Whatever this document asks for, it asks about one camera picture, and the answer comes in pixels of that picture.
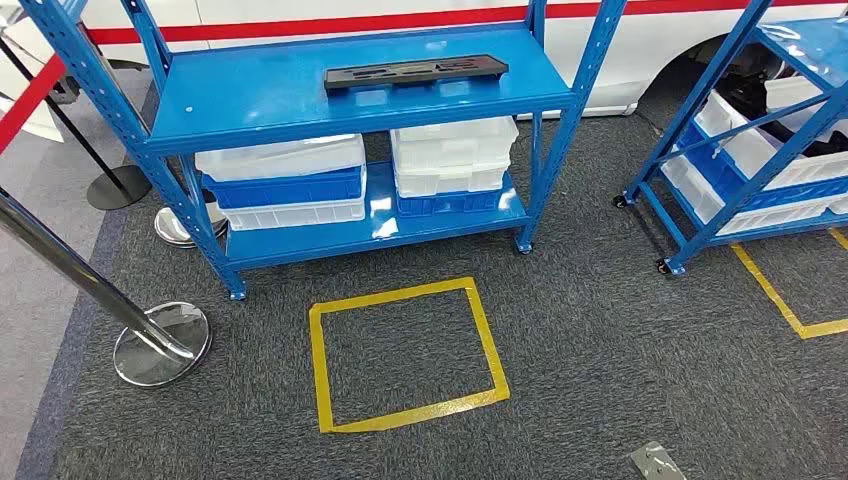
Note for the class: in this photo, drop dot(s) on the white car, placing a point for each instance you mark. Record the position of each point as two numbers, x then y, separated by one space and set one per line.
662 60

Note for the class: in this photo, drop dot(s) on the blue metal shelf rack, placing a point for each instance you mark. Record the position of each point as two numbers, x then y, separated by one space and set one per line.
265 93
696 102

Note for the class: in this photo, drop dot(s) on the black plastic plate part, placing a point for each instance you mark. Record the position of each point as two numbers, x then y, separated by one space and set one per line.
411 73

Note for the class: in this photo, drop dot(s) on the black bulky part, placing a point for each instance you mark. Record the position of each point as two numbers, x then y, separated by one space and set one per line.
752 99

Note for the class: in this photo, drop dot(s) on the red barrier belt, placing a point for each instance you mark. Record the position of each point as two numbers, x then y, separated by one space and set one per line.
331 26
26 102

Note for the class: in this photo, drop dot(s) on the black stanchion post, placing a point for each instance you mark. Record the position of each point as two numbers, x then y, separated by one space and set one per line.
119 189

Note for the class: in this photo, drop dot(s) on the grey metal floor plate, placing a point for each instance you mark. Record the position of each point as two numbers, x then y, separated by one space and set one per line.
656 462

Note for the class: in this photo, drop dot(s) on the yellow floor tape square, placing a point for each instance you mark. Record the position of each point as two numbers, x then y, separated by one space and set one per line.
318 364

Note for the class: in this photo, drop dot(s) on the chrome stanchion post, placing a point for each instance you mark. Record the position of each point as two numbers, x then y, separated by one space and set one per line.
159 344
173 232

